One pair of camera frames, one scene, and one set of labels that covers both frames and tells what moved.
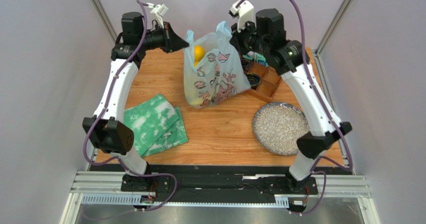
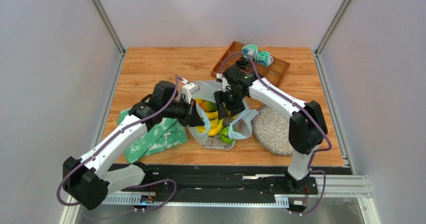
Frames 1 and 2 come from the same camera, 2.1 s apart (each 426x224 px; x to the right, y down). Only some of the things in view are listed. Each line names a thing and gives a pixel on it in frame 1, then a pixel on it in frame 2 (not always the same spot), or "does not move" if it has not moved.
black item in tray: (246, 64) does not move
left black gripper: (171, 41) -> (191, 118)
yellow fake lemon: (199, 52) -> (199, 100)
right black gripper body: (241, 37) -> (230, 103)
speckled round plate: (277, 126) does not move
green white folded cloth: (157, 125) does not move
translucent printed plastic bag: (213, 70) -> (240, 129)
